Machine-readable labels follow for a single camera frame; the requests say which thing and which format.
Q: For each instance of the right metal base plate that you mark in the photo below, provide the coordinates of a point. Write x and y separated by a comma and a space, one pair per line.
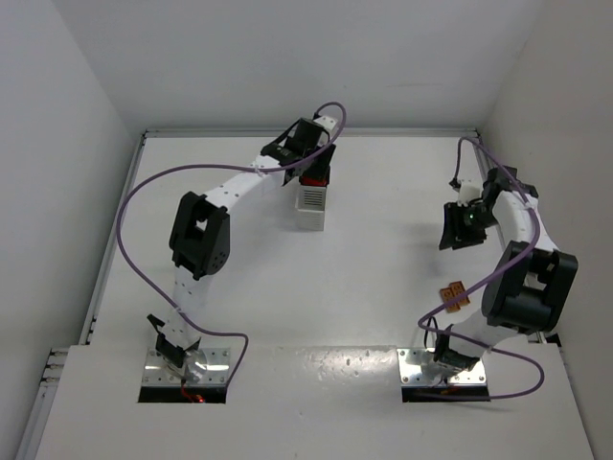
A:
417, 369

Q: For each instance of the metal base plate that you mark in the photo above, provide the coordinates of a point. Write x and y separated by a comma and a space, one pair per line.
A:
208, 367
417, 369

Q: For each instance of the red white flower lego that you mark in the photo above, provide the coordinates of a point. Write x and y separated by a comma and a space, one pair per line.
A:
312, 182

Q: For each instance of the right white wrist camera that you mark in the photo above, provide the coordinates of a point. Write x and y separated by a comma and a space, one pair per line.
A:
468, 191

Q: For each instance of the orange lego plate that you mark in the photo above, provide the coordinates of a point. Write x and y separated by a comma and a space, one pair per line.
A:
452, 290
458, 305

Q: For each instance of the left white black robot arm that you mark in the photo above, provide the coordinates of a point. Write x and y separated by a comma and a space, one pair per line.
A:
200, 237

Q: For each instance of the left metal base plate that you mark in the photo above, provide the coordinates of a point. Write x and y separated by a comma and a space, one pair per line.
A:
208, 367

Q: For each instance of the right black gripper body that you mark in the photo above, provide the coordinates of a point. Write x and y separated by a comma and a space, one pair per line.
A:
460, 226

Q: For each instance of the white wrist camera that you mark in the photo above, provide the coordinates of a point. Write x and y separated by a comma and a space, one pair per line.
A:
468, 191
327, 122

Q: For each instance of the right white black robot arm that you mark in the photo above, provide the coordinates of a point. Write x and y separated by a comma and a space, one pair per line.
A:
535, 277

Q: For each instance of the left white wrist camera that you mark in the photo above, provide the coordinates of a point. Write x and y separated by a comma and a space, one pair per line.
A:
327, 122

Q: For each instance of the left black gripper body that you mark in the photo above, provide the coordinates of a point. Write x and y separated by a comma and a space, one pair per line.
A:
315, 168

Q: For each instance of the near black slatted container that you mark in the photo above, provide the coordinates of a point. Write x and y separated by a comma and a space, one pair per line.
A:
316, 177

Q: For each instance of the near white slatted container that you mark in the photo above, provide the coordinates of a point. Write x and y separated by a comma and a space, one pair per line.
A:
310, 207

